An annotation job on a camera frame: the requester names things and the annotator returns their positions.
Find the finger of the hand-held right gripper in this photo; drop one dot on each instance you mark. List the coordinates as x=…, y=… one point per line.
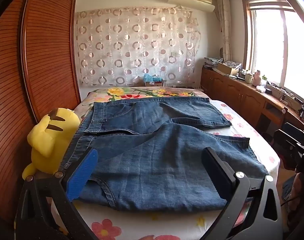
x=287, y=137

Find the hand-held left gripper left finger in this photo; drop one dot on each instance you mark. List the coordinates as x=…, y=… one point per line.
x=82, y=173

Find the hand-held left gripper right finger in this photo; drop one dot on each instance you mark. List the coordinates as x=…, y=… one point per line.
x=217, y=170

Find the blue denim pants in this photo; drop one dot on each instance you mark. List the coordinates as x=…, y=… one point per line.
x=154, y=155

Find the yellow plush toy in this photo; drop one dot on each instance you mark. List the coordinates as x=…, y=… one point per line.
x=46, y=140

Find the pink plush figure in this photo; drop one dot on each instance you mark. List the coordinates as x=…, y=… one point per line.
x=257, y=78

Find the wooden cabinet counter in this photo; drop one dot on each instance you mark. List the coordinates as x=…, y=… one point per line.
x=232, y=92

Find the white floral bed sheet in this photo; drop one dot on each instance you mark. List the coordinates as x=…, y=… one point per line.
x=167, y=225

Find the colourful floral blanket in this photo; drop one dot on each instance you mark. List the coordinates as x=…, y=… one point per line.
x=122, y=92

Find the wooden-framed window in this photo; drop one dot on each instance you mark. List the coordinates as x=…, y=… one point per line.
x=267, y=47

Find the open cardboard box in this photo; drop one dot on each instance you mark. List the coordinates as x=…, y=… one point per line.
x=225, y=68

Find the stack of folded cloths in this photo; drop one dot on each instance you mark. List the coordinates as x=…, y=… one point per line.
x=212, y=62

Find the cardboard box with blue bags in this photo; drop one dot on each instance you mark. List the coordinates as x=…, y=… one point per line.
x=154, y=81

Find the wooden slatted wardrobe door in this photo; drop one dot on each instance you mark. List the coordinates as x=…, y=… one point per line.
x=6, y=92
x=49, y=55

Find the floral window curtain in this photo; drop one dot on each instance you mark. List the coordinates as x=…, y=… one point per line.
x=223, y=25

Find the circle-patterned sheer curtain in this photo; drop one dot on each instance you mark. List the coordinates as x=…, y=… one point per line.
x=132, y=47

